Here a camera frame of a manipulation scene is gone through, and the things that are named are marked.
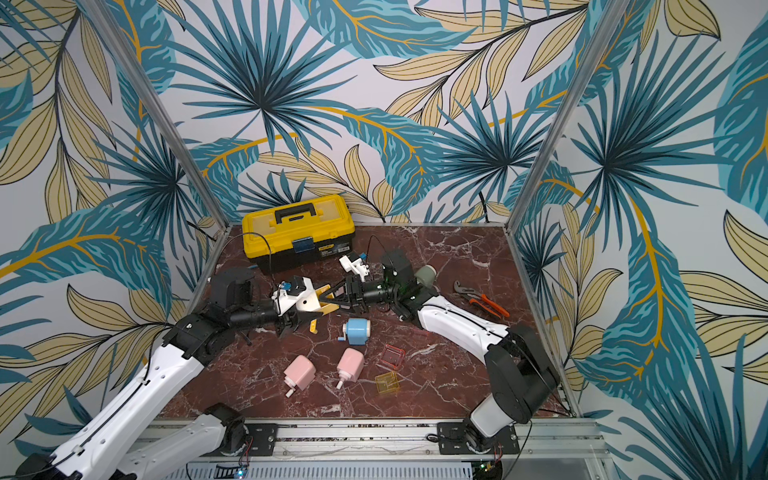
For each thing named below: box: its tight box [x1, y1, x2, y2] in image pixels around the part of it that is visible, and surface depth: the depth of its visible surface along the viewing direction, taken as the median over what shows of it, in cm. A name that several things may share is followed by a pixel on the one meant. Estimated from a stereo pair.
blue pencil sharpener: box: [338, 318, 371, 345], surface depth 87 cm
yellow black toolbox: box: [242, 195, 356, 272], surface depth 100 cm
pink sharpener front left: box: [283, 354, 316, 398], surface depth 80 cm
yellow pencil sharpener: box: [309, 301, 340, 334], surface depth 70 cm
